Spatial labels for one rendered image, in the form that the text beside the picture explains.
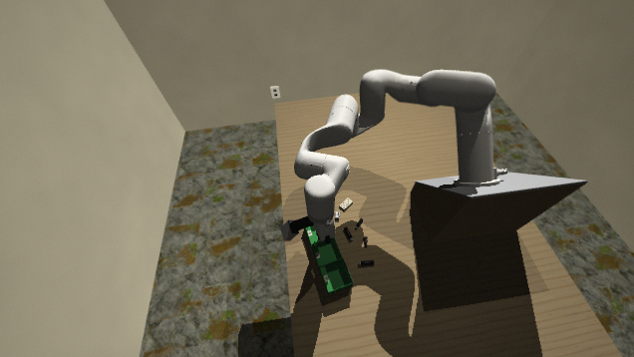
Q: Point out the white domino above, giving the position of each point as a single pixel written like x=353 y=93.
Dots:
x=345 y=203

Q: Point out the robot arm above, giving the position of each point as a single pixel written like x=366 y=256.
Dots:
x=470 y=91

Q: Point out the green rack of bins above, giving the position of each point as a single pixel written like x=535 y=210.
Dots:
x=331 y=264

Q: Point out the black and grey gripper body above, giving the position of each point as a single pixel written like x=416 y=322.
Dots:
x=323 y=230

